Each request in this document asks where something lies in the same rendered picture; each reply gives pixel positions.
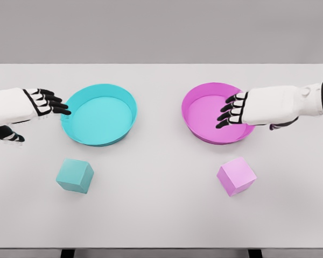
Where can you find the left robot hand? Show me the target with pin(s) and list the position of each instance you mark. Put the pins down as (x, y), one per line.
(13, 105)

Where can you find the cyan round plate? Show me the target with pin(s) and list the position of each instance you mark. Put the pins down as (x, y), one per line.
(100, 115)

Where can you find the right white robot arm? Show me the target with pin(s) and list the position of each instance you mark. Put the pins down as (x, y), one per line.
(316, 99)

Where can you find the pink round plate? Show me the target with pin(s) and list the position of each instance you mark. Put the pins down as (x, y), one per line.
(212, 114)

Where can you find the cyan cube block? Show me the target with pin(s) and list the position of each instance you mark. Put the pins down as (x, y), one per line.
(74, 176)

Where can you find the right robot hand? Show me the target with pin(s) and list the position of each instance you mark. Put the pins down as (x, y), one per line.
(266, 107)

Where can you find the pink cube block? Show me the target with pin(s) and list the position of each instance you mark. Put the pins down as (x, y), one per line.
(237, 176)

